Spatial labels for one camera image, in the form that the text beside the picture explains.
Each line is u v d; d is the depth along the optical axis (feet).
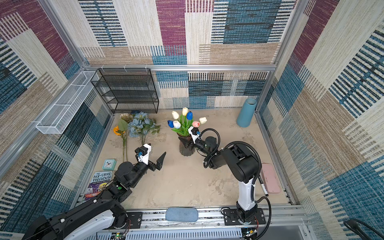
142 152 2.05
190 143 2.60
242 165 1.69
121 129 3.47
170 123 2.48
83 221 1.63
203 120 2.71
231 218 2.40
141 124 3.25
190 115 2.50
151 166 2.24
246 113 3.35
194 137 2.53
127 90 3.64
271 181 2.69
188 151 3.08
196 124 2.40
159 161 2.28
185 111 2.54
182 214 2.39
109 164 2.94
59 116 2.37
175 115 2.56
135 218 2.44
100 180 2.77
